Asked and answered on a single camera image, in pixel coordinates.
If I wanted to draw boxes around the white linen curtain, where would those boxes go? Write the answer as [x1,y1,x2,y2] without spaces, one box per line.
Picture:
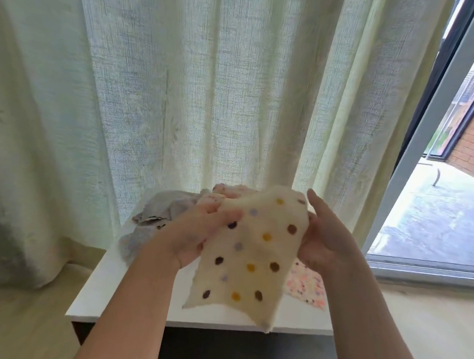
[0,0,456,339]

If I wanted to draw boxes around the cream polka dot cloths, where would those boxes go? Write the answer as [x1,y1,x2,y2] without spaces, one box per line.
[180,177,314,337]

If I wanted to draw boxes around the person's right forearm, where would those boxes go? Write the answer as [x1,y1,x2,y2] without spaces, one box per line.
[314,251,458,359]

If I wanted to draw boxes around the person's left forearm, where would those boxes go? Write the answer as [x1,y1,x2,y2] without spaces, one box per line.
[70,232,188,359]

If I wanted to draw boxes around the white table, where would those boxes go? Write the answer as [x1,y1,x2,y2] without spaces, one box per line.
[60,239,352,359]

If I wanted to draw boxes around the person's right hand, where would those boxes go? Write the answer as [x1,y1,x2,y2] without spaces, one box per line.
[293,187,374,284]

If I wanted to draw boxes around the white sliding door frame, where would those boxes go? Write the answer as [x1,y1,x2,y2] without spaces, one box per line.
[361,0,474,286]

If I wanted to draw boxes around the pile of grey cloths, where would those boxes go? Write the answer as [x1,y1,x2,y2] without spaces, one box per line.
[132,185,213,233]
[117,218,167,268]

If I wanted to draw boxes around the person's left hand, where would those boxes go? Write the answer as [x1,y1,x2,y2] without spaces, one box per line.
[149,175,258,278]

